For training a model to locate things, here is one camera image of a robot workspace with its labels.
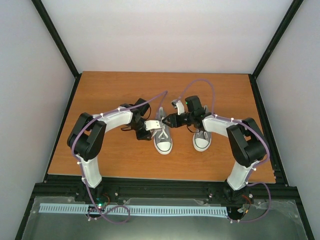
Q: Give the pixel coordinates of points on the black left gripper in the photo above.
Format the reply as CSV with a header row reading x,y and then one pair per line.
x,y
142,136

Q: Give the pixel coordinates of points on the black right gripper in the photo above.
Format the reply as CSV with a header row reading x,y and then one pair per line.
x,y
173,118

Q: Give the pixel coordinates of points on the white shoelace of sneaker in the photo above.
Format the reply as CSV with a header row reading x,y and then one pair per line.
x,y
203,135
160,136

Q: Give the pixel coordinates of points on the grey sneaker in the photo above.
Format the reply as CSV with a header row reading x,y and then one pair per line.
x,y
165,147
200,145

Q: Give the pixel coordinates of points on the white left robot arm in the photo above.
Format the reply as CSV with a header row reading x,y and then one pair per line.
x,y
87,136

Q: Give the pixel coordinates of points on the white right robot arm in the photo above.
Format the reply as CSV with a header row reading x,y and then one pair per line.
x,y
248,145

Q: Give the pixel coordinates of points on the clear plastic front sheet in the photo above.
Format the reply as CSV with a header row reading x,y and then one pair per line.
x,y
261,220

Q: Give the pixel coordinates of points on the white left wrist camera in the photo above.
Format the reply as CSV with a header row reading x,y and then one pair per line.
x,y
152,125

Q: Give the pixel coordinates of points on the light blue cable duct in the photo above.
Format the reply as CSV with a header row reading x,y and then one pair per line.
x,y
136,210

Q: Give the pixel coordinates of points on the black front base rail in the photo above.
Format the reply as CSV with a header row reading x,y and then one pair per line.
x,y
118,190

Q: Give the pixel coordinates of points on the black left frame post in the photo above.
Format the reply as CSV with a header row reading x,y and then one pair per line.
x,y
46,19

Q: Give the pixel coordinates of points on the black frame post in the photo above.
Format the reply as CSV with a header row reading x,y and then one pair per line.
x,y
281,29
46,19

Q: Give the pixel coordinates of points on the black right frame post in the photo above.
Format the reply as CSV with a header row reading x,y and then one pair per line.
x,y
281,29

